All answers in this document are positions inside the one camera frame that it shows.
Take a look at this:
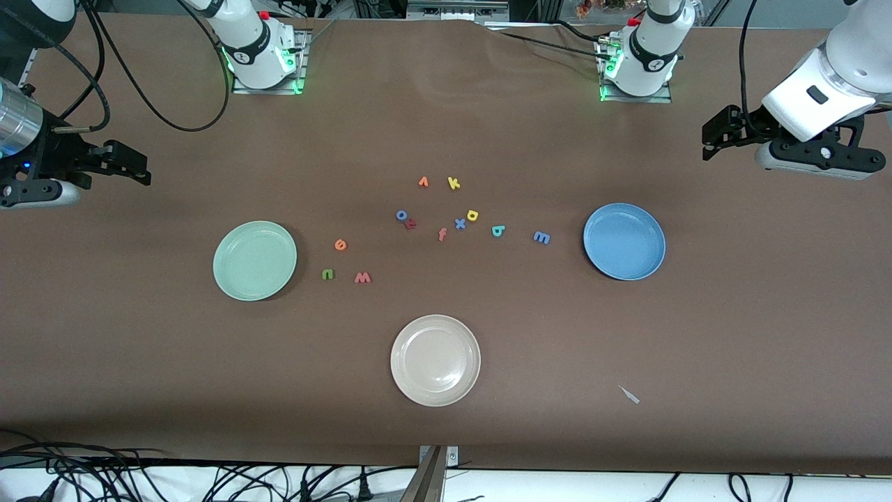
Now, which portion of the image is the blue plate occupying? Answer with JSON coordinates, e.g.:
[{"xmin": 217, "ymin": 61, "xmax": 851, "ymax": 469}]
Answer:
[{"xmin": 583, "ymin": 203, "xmax": 667, "ymax": 282}]

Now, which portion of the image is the pale green plate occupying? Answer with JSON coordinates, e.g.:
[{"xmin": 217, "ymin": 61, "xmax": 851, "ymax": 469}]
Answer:
[{"xmin": 213, "ymin": 220, "xmax": 298, "ymax": 302}]

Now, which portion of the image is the brown table cover sheet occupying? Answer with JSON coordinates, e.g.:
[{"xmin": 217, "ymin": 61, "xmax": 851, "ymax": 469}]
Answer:
[{"xmin": 0, "ymin": 13, "xmax": 892, "ymax": 476}]

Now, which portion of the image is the beige plate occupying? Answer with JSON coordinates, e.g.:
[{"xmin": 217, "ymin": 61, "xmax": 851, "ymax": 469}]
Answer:
[{"xmin": 390, "ymin": 314, "xmax": 482, "ymax": 407}]

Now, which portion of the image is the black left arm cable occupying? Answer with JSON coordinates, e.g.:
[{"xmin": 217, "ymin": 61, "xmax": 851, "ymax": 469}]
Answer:
[{"xmin": 739, "ymin": 0, "xmax": 762, "ymax": 125}]

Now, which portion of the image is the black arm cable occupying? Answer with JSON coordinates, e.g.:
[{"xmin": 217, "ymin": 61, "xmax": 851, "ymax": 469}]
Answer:
[
  {"xmin": 739, "ymin": 0, "xmax": 762, "ymax": 125},
  {"xmin": 42, "ymin": 0, "xmax": 232, "ymax": 133}
]

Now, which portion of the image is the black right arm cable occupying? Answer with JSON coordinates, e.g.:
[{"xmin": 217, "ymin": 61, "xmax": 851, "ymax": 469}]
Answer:
[{"xmin": 42, "ymin": 0, "xmax": 232, "ymax": 133}]

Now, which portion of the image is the thin black cable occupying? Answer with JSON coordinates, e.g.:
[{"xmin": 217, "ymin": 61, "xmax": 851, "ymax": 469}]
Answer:
[
  {"xmin": 533, "ymin": 38, "xmax": 603, "ymax": 62},
  {"xmin": 296, "ymin": 20, "xmax": 335, "ymax": 54},
  {"xmin": 498, "ymin": 31, "xmax": 606, "ymax": 47}
]

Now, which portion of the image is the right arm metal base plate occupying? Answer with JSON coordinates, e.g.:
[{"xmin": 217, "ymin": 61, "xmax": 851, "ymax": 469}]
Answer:
[{"xmin": 231, "ymin": 28, "xmax": 309, "ymax": 96}]

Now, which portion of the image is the aluminium frame profile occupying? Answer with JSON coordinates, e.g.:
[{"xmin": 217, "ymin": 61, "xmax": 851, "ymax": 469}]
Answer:
[{"xmin": 406, "ymin": 0, "xmax": 511, "ymax": 22}]

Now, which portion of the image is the metal table clamp bracket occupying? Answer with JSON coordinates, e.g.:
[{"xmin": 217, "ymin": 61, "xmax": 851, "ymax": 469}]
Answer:
[{"xmin": 399, "ymin": 445, "xmax": 461, "ymax": 502}]

